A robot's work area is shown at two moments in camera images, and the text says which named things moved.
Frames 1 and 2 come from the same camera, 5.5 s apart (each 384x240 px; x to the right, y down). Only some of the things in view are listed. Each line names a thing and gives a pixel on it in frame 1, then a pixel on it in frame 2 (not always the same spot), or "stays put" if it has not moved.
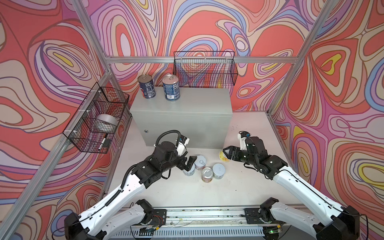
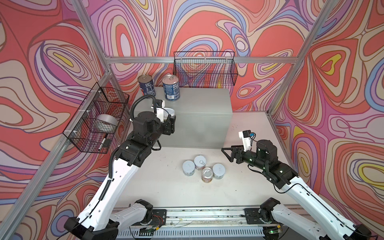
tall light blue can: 171,87 stays put
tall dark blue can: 147,86 stays put
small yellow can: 223,156 -> 171,111
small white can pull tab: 200,162 stays put
